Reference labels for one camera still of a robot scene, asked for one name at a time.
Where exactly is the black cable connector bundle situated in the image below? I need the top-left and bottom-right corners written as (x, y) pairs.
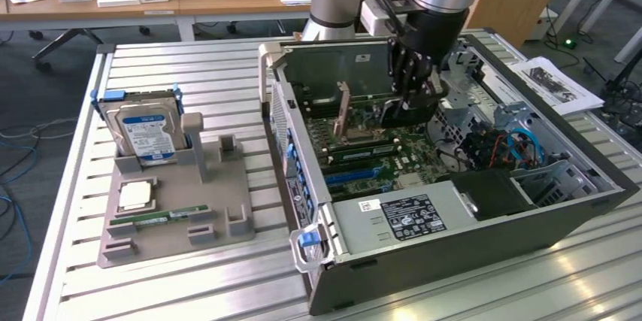
top-left (458, 131), bottom-right (498, 170)

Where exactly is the metal disk bay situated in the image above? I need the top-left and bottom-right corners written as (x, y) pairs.
top-left (511, 159), bottom-right (600, 207)

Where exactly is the printed paper stack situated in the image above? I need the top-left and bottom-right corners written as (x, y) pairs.
top-left (508, 56), bottom-right (606, 116)

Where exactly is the green motherboard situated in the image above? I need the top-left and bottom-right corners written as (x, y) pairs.
top-left (295, 93), bottom-right (452, 201)

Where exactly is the open dark PC case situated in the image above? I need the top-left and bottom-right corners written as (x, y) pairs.
top-left (257, 33), bottom-right (642, 316)

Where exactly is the silver chipset heatsink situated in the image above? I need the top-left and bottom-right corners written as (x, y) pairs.
top-left (398, 174), bottom-right (427, 190)

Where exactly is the black chair base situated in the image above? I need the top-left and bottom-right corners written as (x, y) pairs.
top-left (29, 27), bottom-right (151, 72)

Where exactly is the silver CPU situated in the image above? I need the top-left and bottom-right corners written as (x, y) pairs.
top-left (117, 181), bottom-right (159, 213)

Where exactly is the metal drive cage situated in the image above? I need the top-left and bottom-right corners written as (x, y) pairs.
top-left (430, 50), bottom-right (503, 138)

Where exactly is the grey power supply unit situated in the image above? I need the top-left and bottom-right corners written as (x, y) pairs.
top-left (330, 181), bottom-right (478, 256)

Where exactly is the white box with red button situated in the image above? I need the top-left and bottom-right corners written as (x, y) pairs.
top-left (524, 7), bottom-right (560, 42)

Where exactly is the blue wire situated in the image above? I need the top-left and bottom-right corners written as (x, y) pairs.
top-left (504, 129), bottom-right (547, 170)

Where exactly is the hard disk with blue caddy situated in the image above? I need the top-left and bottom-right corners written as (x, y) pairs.
top-left (88, 86), bottom-right (195, 168)

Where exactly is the CPU socket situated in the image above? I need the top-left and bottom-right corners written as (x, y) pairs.
top-left (346, 126), bottom-right (386, 141)

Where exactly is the white floor cable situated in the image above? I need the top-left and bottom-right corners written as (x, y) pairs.
top-left (0, 117), bottom-right (79, 140)

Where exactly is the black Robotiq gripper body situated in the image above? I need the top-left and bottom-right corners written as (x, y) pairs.
top-left (394, 7), bottom-right (470, 69)

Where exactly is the RAM stick with white label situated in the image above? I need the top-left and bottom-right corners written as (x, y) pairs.
top-left (328, 144), bottom-right (402, 165)

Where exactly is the blue case latch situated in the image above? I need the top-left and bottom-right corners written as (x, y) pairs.
top-left (296, 231), bottom-right (320, 249)

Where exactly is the green RAM stick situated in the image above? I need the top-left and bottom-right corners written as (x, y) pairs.
top-left (109, 204), bottom-right (209, 226)

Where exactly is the blue expansion slot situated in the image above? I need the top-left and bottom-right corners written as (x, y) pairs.
top-left (323, 168), bottom-right (380, 186)

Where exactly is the graphics card with metal bracket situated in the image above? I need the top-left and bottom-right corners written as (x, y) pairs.
top-left (334, 80), bottom-right (438, 138)

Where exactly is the blue floor cable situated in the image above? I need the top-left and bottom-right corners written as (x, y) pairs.
top-left (0, 140), bottom-right (39, 284)

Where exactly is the red wire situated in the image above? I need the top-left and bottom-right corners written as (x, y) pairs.
top-left (491, 135), bottom-right (532, 164)

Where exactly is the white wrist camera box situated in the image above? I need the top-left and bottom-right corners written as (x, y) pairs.
top-left (360, 0), bottom-right (418, 36)

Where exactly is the grey parts rack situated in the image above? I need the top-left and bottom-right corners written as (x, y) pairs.
top-left (96, 112), bottom-right (257, 270)

